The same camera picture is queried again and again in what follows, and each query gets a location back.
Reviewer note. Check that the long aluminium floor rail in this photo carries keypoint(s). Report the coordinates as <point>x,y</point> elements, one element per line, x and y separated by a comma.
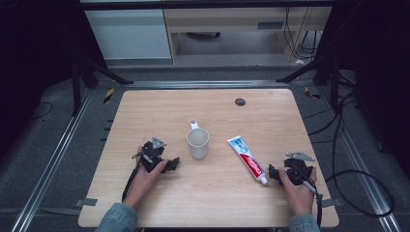
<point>48,167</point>
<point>364,167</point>

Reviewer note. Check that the yellow black tape strip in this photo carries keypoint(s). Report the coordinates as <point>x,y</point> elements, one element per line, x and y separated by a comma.
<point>109,95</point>
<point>311,93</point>

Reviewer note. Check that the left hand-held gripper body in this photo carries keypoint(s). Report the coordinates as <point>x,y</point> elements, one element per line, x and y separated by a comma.
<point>151,158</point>

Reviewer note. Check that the round grey table grommet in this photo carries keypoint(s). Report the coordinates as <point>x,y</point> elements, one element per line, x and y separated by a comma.
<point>240,102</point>

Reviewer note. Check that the short aluminium floor rail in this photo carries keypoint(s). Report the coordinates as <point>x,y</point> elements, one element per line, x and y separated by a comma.
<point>206,84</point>

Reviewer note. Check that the white cabinet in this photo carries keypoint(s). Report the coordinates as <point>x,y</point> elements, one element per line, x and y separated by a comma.
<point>129,34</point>

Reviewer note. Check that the person's right hand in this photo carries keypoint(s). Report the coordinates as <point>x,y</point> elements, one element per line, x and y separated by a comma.
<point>299,196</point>

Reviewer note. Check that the black metal stand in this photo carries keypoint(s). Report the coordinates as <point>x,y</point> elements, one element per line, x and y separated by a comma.
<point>77,87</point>
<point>333,80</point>

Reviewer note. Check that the grey tape piece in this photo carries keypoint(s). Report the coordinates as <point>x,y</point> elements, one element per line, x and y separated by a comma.
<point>87,202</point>
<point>332,202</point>

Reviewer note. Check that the toothpaste tube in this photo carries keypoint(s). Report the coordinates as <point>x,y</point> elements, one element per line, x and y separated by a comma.
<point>248,159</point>

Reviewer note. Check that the person's left hand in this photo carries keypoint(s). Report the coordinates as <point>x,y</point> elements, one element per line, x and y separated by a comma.
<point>144,182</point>

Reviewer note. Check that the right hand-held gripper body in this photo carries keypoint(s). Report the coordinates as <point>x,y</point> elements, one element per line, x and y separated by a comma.
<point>298,170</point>

